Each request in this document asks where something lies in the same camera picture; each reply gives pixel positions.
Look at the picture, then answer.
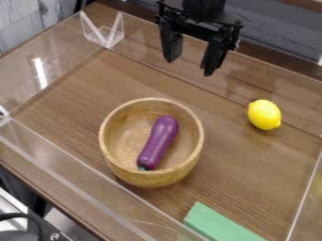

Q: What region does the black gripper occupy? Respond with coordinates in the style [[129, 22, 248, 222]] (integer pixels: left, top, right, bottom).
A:
[[156, 0, 244, 76]]

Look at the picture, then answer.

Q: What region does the green block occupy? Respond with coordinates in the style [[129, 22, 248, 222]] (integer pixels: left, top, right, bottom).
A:
[[183, 201, 267, 241]]

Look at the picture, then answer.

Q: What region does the yellow toy lemon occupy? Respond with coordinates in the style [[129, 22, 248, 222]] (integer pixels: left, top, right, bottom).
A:
[[247, 100, 282, 131]]

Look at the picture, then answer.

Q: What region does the black cable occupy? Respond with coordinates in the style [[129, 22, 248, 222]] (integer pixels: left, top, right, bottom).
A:
[[0, 212, 45, 241]]

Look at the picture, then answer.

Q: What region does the clear acrylic corner bracket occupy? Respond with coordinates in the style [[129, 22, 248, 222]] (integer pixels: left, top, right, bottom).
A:
[[78, 11, 124, 49]]

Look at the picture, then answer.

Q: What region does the purple toy eggplant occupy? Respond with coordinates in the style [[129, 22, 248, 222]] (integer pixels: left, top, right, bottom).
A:
[[137, 116, 179, 170]]

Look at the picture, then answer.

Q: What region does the brown wooden bowl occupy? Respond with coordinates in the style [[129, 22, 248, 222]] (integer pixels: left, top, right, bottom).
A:
[[97, 97, 204, 188]]

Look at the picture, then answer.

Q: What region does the clear acrylic enclosure wall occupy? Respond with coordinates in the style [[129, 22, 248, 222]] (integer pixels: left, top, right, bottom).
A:
[[0, 5, 322, 241]]

